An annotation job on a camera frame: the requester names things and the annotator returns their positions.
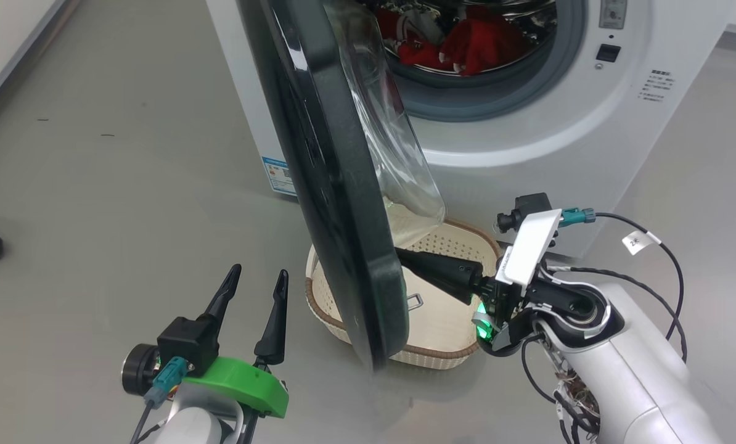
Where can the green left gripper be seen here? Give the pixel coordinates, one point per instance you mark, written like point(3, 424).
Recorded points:
point(238, 382)

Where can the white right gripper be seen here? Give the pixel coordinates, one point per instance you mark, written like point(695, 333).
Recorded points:
point(528, 253)

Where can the black glass washing machine door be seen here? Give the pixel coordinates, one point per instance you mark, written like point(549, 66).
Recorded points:
point(337, 185)

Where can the red and white garment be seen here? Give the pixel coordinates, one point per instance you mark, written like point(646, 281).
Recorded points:
point(479, 43)

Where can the cream perforated laundry basket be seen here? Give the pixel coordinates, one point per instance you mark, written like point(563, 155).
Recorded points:
point(442, 320)

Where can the white front-load washing machine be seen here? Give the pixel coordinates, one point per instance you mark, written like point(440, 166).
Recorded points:
point(528, 154)

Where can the blue energy label sticker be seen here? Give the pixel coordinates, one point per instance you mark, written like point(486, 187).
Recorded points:
point(278, 176)

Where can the black printed text label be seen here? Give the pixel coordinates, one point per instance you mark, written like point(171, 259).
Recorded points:
point(656, 85)

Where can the grey warning sticker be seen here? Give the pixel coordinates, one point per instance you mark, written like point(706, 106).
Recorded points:
point(613, 12)

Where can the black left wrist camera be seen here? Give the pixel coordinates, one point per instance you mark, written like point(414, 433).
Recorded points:
point(183, 345)

